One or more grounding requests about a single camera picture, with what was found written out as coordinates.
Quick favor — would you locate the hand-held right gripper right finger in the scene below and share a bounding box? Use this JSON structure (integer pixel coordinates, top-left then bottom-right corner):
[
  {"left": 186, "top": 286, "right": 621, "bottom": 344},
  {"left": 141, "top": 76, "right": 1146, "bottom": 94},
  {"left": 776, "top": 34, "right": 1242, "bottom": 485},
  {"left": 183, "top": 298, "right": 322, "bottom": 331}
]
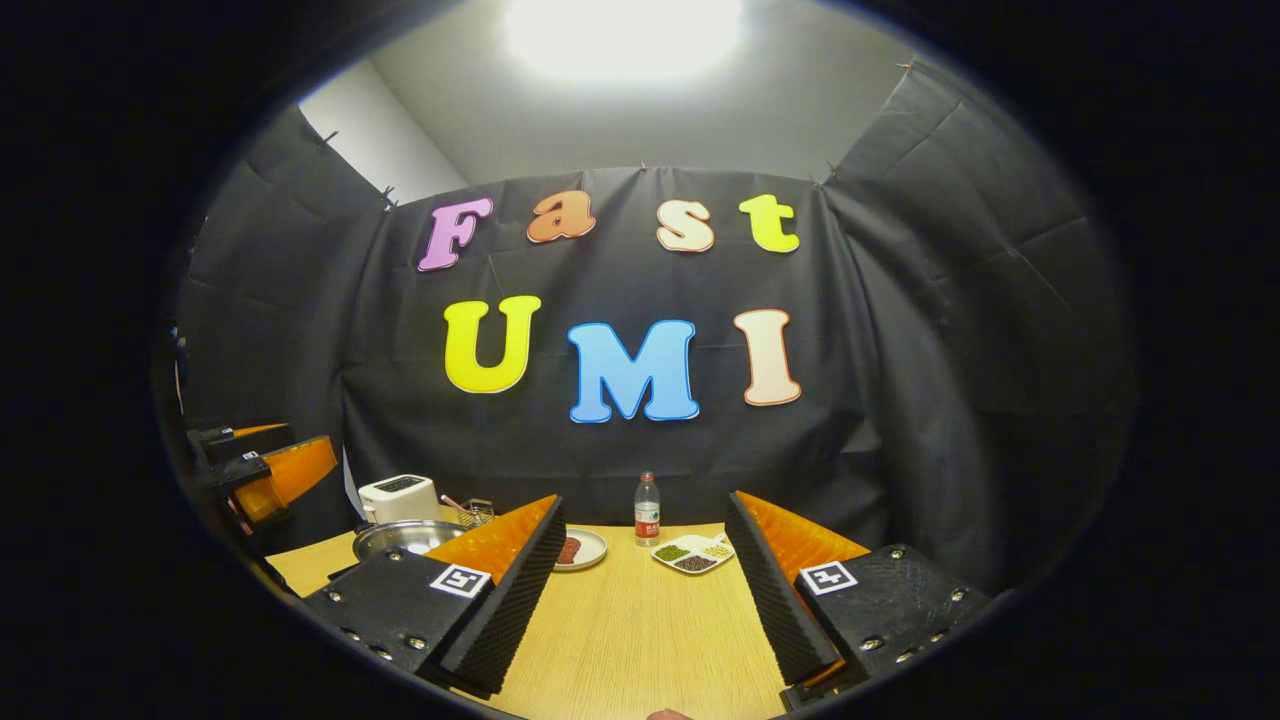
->
[{"left": 725, "top": 490, "right": 993, "bottom": 711}]

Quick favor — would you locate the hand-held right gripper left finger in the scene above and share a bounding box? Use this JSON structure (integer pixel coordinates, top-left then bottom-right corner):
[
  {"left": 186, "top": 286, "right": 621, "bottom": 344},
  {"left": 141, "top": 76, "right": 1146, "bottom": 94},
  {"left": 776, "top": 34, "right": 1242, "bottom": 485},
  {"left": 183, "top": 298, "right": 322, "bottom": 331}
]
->
[{"left": 300, "top": 494, "right": 567, "bottom": 698}]

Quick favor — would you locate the stainless steel pot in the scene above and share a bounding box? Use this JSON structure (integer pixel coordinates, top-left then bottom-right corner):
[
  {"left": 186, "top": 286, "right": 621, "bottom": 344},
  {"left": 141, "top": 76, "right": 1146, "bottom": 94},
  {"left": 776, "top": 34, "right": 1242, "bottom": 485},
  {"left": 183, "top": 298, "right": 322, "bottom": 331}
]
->
[{"left": 352, "top": 519, "right": 469, "bottom": 563}]

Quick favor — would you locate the round white plate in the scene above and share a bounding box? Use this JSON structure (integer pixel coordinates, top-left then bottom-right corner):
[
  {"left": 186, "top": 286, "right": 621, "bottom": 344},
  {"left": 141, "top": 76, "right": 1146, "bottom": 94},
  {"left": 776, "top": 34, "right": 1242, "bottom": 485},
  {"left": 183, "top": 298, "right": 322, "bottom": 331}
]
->
[{"left": 553, "top": 528, "right": 608, "bottom": 572}]

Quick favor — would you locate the white divided spice dish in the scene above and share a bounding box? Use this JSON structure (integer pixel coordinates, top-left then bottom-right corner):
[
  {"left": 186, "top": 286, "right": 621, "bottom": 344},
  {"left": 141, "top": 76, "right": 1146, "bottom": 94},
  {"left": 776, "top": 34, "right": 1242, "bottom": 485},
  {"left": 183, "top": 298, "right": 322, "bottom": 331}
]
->
[{"left": 651, "top": 533, "right": 737, "bottom": 576}]

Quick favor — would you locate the white toaster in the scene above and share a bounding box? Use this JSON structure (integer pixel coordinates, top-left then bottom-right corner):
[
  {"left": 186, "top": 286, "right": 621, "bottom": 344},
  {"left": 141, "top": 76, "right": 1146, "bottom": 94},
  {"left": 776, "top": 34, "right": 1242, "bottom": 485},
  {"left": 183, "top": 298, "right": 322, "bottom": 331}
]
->
[{"left": 358, "top": 474, "right": 442, "bottom": 525}]

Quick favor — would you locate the clear plastic water bottle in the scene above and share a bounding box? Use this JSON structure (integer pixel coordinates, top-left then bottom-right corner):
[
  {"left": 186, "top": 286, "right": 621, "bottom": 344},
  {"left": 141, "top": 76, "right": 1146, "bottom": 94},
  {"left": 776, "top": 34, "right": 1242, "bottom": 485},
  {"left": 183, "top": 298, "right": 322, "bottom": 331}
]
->
[{"left": 634, "top": 472, "right": 661, "bottom": 547}]

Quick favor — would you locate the black backdrop cloth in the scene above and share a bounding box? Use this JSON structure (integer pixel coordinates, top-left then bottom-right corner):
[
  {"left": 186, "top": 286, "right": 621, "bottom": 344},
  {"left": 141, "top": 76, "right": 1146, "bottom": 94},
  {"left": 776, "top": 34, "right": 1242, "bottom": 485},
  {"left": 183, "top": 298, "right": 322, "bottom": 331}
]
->
[{"left": 175, "top": 60, "right": 1136, "bottom": 591}]

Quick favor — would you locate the ceiling light panel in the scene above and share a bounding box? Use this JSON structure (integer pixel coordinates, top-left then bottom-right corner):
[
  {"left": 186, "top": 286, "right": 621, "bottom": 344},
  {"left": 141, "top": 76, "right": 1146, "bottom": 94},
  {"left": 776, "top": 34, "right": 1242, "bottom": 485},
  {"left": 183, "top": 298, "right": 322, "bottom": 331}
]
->
[{"left": 505, "top": 0, "right": 746, "bottom": 81}]

